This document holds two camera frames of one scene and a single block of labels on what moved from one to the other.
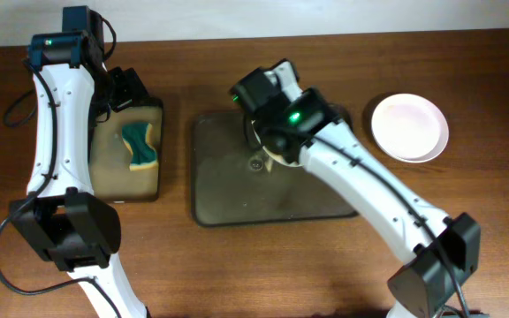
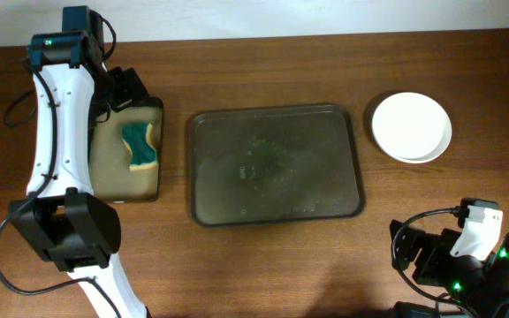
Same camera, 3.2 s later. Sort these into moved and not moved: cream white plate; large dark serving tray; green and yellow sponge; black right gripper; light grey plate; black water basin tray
Moved: cream white plate; black right gripper
Not moved: green and yellow sponge; black water basin tray; light grey plate; large dark serving tray
